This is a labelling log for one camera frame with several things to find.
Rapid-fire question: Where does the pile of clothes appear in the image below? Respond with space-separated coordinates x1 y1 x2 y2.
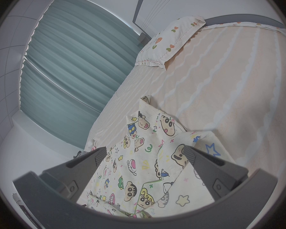
73 145 97 159

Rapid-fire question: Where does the blue-green curtain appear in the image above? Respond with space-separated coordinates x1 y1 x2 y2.
24 0 149 100
19 60 116 147

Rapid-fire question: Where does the bed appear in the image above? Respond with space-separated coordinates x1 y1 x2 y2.
83 0 286 176

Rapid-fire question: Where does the grey bedside table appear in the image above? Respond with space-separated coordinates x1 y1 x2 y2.
136 31 151 45

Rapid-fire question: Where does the white printed pillow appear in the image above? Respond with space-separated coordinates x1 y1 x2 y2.
135 16 206 71

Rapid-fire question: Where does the white printed pyjama top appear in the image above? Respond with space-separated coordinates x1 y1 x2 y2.
75 95 236 220

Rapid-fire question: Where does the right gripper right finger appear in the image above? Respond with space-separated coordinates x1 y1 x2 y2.
183 145 249 203

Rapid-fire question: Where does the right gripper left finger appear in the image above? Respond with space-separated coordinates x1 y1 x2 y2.
39 146 107 203

